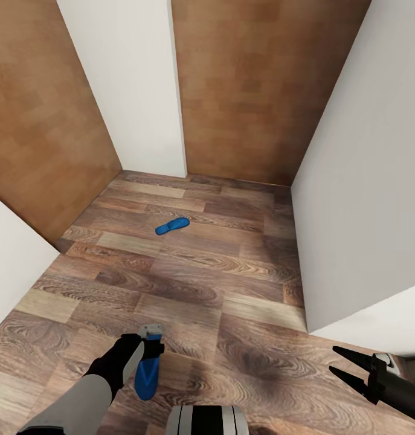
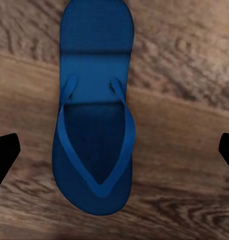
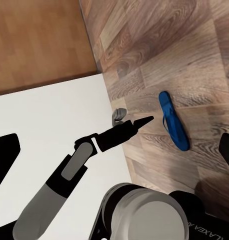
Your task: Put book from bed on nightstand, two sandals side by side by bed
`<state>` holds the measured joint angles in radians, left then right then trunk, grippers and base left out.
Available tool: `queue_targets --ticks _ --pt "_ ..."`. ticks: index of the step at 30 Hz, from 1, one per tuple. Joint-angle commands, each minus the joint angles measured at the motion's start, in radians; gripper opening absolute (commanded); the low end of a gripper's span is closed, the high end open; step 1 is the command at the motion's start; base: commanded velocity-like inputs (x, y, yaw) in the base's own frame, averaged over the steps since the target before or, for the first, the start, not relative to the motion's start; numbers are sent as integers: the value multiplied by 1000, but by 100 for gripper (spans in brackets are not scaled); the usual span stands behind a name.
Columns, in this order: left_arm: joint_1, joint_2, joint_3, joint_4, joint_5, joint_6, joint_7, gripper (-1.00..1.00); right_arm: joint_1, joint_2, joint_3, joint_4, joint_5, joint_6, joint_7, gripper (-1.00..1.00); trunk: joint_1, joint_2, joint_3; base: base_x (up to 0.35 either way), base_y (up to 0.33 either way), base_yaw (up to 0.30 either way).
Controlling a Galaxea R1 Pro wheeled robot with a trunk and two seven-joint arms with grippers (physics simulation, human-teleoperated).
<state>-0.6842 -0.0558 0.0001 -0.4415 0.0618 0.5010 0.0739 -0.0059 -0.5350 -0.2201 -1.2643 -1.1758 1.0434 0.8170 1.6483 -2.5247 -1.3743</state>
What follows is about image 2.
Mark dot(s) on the sandal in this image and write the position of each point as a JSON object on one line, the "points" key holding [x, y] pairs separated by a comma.
{"points": [[95, 130]]}

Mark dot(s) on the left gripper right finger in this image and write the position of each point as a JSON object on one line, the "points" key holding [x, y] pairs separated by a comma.
{"points": [[223, 147]]}

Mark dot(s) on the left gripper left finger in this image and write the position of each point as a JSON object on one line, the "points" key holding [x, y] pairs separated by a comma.
{"points": [[9, 150]]}

